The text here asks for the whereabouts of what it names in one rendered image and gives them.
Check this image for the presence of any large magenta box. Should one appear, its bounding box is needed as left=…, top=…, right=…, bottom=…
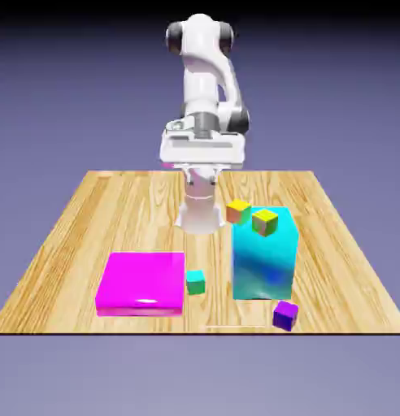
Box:
left=94, top=251, right=186, bottom=318

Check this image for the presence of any small teal cube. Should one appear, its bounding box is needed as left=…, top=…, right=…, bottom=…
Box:
left=185, top=269, right=207, bottom=296

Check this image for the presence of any small purple cube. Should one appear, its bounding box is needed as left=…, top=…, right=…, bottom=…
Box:
left=272, top=300, right=299, bottom=332

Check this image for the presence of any small yellow cube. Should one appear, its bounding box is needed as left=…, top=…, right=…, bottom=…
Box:
left=251, top=209, right=280, bottom=237

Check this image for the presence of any small orange cube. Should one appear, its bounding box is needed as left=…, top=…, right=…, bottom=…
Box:
left=225, top=198, right=252, bottom=226

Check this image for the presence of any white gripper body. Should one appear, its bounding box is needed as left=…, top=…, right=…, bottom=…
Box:
left=159, top=128, right=247, bottom=171

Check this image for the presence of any large cyan box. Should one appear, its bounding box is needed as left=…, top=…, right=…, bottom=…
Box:
left=231, top=206, right=299, bottom=301

